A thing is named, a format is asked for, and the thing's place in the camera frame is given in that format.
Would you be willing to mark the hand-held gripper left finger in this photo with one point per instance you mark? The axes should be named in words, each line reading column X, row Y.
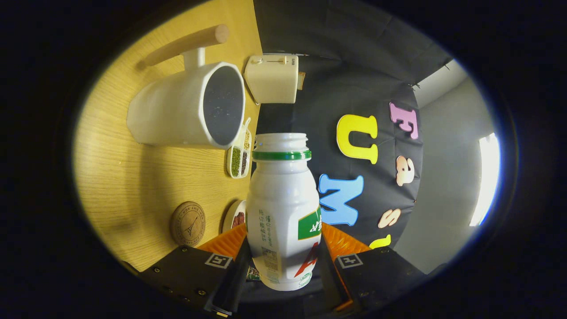
column 186, row 270

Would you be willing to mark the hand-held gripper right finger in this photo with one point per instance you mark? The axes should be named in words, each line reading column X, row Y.
column 376, row 270

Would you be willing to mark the round cork coaster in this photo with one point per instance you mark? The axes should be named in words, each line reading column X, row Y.
column 188, row 223

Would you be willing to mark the white round plate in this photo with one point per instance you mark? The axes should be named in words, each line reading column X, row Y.
column 228, row 215

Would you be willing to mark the red sausage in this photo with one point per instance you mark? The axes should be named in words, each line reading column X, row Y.
column 238, row 219

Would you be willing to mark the wooden table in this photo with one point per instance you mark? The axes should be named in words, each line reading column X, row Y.
column 133, row 177

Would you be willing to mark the white divided bean dish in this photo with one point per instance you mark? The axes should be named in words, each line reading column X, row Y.
column 237, row 161

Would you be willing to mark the ceiling light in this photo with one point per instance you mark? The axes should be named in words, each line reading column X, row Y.
column 485, row 177

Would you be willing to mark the toast slice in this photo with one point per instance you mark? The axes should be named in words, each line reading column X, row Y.
column 301, row 80

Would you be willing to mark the black backdrop cloth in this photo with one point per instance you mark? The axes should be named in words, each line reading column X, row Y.
column 354, row 66

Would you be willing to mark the cream toaster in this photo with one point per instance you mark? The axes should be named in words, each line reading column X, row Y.
column 272, row 79

